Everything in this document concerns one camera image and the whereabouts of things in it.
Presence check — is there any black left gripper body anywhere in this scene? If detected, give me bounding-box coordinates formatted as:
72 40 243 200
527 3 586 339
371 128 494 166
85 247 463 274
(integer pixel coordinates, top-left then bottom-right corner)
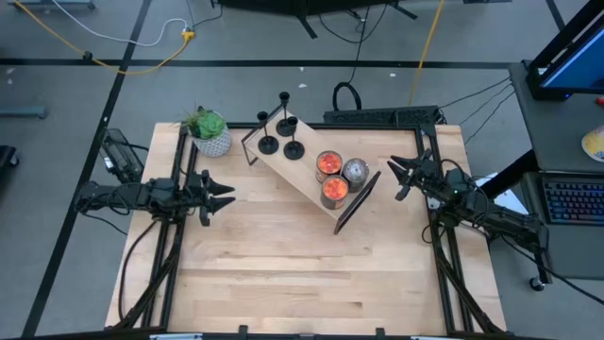
184 169 212 228

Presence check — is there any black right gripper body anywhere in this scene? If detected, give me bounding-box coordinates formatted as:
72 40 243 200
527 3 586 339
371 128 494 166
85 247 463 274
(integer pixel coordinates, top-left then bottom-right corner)
397 148 447 202

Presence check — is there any silver-lidded tin can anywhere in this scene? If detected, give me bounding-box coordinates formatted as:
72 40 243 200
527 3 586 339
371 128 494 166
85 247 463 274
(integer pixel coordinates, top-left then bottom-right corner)
342 158 371 194

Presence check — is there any black candle stick holder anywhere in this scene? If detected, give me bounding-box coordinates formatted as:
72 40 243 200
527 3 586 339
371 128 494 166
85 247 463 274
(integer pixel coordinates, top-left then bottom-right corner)
255 110 280 156
282 115 306 162
275 91 298 139

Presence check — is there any succulent in patterned white pot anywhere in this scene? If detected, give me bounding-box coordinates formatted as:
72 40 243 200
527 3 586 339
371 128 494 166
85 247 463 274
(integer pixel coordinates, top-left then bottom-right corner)
178 104 233 159

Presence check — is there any black power strip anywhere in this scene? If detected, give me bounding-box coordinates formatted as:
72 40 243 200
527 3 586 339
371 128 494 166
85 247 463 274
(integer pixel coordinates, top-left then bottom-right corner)
323 105 441 127

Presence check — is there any black power supply box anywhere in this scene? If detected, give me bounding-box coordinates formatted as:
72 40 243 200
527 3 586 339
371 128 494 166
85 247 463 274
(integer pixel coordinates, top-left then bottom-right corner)
100 127 145 185

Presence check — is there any white paper sheet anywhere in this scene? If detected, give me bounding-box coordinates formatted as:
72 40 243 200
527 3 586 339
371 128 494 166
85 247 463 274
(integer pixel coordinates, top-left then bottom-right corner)
471 172 529 216

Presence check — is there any dark grey desk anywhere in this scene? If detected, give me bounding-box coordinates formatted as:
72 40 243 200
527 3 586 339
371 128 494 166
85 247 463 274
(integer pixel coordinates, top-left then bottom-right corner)
508 59 604 293

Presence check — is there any black computer keyboard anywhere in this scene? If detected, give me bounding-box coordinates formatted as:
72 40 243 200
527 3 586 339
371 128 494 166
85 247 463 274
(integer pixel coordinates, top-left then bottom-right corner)
542 178 604 227

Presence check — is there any yellow white round object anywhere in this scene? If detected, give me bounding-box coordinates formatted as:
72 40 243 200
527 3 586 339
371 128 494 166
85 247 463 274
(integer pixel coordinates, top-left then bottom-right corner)
580 124 604 164

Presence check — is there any black partition screen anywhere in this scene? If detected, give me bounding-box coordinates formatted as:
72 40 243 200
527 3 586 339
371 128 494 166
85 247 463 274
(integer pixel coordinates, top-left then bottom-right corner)
211 0 419 40

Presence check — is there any black computer monitor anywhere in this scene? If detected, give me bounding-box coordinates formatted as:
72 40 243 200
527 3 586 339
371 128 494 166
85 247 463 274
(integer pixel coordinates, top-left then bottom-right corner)
525 0 604 102

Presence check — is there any black floor object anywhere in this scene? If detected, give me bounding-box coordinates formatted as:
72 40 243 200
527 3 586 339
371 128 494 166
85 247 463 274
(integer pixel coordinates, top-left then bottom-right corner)
0 144 20 170

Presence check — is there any grey floor bar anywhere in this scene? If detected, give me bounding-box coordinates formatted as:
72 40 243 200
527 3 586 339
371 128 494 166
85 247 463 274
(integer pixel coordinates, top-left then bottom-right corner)
8 0 95 11

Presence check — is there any wooden shelf riser black frame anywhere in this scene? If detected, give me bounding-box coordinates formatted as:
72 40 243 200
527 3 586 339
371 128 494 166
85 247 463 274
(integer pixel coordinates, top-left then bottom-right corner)
240 102 382 236

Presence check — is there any black coiled floor cable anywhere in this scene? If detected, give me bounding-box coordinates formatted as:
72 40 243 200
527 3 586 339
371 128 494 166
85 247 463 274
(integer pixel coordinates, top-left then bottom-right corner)
331 0 374 112

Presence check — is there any thin black cable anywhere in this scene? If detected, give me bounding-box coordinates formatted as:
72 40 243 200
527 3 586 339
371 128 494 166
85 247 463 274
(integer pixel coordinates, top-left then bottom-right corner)
438 76 513 111

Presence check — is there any yellow hanging cable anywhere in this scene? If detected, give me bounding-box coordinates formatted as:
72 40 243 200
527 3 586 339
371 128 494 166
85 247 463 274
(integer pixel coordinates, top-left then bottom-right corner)
407 0 447 107

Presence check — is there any black left arm table cable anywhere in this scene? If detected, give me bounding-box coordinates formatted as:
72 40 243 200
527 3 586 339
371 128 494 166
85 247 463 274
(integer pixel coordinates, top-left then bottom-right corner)
117 219 159 322

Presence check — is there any yellow extension cord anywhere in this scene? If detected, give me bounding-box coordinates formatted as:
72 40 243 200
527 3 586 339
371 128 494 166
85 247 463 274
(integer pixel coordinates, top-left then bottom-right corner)
11 0 197 76

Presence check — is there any white floor cable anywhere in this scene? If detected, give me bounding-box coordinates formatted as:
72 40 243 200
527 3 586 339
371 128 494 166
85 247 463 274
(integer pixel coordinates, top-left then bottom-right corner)
50 0 190 47

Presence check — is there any black right arm floor cable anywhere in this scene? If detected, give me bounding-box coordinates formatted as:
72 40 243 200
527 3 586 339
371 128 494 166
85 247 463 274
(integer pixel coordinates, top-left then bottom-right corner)
490 230 604 306

